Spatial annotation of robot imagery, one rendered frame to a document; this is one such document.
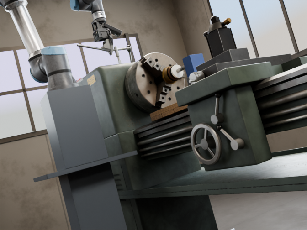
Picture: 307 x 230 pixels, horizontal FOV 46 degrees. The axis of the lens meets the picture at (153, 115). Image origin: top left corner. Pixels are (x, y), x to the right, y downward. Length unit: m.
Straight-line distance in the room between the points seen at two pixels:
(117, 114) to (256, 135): 0.93
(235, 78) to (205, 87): 0.12
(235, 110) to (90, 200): 0.77
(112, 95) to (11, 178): 2.46
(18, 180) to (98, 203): 2.65
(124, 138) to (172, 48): 3.36
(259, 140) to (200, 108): 0.26
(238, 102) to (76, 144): 0.76
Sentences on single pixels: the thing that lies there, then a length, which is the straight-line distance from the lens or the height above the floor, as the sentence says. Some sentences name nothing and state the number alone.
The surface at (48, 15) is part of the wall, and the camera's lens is 4.77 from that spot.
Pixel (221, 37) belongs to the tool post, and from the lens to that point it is 1.47.
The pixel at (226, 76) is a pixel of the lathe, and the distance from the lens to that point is 1.19.
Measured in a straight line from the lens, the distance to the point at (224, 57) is 1.43.
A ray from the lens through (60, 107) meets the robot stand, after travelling 1.66.
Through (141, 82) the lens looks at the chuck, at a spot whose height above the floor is 1.08.
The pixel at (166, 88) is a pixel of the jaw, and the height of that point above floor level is 1.02.
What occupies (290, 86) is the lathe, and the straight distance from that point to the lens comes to 1.22.
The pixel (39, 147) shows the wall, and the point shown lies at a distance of 4.30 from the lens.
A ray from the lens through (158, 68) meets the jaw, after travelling 1.92.
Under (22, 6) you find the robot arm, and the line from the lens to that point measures 1.99.
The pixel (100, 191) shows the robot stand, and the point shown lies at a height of 0.62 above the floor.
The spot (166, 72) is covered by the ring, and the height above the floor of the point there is 1.09.
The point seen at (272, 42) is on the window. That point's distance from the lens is 4.04.
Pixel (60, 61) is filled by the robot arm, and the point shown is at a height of 1.24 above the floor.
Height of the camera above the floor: 0.74
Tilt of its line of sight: 5 degrees up
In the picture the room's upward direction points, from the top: 15 degrees counter-clockwise
